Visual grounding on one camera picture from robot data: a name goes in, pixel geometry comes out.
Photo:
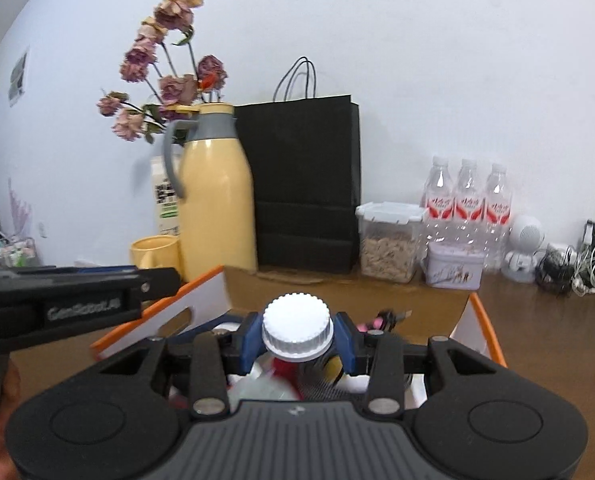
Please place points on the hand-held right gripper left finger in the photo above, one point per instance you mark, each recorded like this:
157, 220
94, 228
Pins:
252, 345

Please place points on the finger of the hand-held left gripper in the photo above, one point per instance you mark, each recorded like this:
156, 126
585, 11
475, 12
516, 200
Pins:
107, 270
82, 310

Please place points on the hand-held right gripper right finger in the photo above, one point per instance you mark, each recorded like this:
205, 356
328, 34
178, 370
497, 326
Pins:
346, 347

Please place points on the clear bottle with white cap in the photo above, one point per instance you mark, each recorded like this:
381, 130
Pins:
297, 325

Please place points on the orange edged cardboard box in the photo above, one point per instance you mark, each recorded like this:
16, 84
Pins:
207, 292

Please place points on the yellow ceramic mug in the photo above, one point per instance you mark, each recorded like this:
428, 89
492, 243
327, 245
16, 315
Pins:
152, 252

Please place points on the pile of small colourful trinkets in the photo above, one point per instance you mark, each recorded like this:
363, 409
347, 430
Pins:
12, 252

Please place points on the white milk carton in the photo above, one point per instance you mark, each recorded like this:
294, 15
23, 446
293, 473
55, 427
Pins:
166, 200

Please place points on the clear container of nuts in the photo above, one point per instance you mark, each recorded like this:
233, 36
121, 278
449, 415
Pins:
387, 255

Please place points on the yellow thermos jug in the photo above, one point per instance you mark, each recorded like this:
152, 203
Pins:
217, 200

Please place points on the black paper bag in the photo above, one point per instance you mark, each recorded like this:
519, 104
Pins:
302, 170

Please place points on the dried pink rose bouquet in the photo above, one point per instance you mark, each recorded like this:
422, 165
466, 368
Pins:
177, 87

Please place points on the white robot toy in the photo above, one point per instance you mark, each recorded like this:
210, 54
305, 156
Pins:
527, 232

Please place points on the purple plant wall sticker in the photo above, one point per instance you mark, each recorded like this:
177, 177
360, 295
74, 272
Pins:
19, 210

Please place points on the wall notice paper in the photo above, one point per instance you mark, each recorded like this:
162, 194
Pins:
19, 75

